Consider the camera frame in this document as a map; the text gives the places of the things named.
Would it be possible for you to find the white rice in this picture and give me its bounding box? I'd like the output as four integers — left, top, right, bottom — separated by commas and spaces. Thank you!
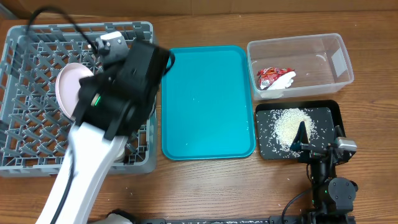
256, 107, 335, 159

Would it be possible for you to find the white napkin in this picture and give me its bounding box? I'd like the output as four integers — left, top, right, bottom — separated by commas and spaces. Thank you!
267, 71, 296, 90

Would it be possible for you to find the red snack wrapper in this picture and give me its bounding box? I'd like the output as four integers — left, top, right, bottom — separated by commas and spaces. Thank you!
257, 67, 295, 90

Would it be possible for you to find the white paper cup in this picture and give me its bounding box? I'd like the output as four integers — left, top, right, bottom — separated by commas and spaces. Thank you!
114, 147, 125, 162

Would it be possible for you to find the large white plate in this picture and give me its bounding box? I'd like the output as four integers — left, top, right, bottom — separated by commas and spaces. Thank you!
55, 63, 94, 120

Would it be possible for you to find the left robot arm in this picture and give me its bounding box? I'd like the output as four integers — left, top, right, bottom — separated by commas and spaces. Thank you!
37, 39, 175, 223

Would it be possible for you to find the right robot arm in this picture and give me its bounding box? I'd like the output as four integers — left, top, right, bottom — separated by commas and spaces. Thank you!
288, 121, 358, 224

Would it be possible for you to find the black plastic tray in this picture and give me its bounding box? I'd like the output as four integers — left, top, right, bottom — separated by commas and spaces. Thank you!
256, 100, 343, 160

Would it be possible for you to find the clear plastic bin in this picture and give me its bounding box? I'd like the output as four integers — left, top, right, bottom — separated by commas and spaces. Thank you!
247, 33, 354, 101

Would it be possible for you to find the teal serving tray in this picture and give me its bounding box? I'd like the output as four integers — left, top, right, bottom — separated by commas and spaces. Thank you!
161, 45, 256, 161

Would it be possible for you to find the grey plastic dish rack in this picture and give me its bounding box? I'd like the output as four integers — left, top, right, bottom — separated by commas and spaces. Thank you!
1, 21, 157, 177

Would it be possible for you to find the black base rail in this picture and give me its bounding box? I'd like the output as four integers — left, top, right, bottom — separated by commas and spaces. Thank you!
133, 217, 312, 224

